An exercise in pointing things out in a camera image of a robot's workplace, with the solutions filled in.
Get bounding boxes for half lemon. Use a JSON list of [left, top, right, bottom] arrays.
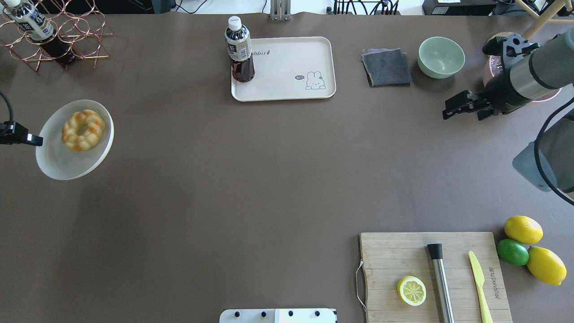
[[396, 275, 426, 306]]

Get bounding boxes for grey folded cloth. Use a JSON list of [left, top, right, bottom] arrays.
[[361, 48, 412, 86]]

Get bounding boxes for twisted ring donut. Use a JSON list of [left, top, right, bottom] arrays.
[[61, 109, 106, 151]]

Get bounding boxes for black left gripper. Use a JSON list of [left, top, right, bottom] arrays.
[[0, 121, 43, 147]]

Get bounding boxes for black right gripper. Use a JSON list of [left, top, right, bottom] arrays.
[[442, 35, 539, 121]]

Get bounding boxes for wooden mug tree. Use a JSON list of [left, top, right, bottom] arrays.
[[515, 0, 574, 39]]

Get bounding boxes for bottle in rack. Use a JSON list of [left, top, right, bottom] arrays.
[[4, 0, 76, 66]]

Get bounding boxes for green lime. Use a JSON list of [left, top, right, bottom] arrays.
[[496, 239, 530, 266]]

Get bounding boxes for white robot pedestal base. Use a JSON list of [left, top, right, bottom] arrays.
[[219, 307, 338, 323]]

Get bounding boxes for dark tea bottle on tray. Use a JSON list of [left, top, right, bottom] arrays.
[[224, 16, 256, 83]]

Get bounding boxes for yellow lemon upper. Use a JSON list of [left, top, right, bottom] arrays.
[[504, 215, 544, 244]]

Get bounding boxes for mint green bowl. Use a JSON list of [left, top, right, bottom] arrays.
[[417, 36, 466, 79]]

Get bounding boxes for pink bowl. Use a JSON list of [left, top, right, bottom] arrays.
[[483, 31, 562, 104]]

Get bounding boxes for yellow plastic knife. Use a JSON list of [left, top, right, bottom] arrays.
[[468, 251, 493, 323]]

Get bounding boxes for yellow lemon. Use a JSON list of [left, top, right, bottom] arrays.
[[504, 215, 544, 244], [526, 247, 567, 286]]

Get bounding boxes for steel cylinder muddler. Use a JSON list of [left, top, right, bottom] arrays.
[[427, 243, 455, 323]]

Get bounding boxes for white plate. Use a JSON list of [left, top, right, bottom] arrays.
[[35, 100, 114, 180]]

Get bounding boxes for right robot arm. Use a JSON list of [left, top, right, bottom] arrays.
[[442, 29, 574, 204]]

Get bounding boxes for cream rabbit tray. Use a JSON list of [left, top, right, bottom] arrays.
[[231, 36, 336, 102]]

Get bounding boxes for wooden cutting board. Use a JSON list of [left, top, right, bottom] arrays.
[[360, 232, 513, 323]]

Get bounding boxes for copper wire bottle rack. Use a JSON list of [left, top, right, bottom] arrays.
[[1, 0, 114, 72]]

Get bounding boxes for aluminium frame post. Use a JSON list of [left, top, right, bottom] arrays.
[[270, 0, 292, 21]]

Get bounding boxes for yellow lemon lower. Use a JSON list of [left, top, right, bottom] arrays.
[[526, 247, 567, 286]]

